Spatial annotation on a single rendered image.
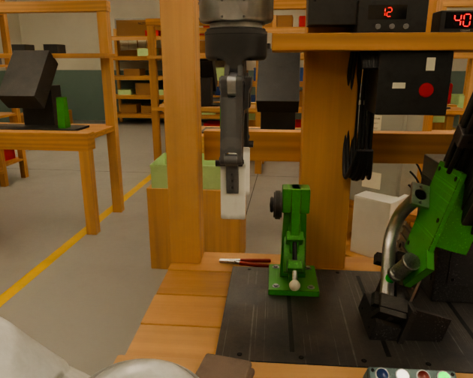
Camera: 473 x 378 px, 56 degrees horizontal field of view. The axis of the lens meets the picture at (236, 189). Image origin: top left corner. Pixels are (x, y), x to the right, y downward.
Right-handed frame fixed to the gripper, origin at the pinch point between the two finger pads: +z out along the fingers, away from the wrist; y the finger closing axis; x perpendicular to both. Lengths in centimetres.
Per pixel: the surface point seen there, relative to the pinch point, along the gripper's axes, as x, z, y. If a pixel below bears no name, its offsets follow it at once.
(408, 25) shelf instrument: 36, -24, -56
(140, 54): -298, -29, -979
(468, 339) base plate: 48, 42, -30
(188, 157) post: -19, 10, -65
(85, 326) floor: -101, 131, -158
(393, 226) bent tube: 33, 21, -43
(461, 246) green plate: 43, 20, -29
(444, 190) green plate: 39, 9, -32
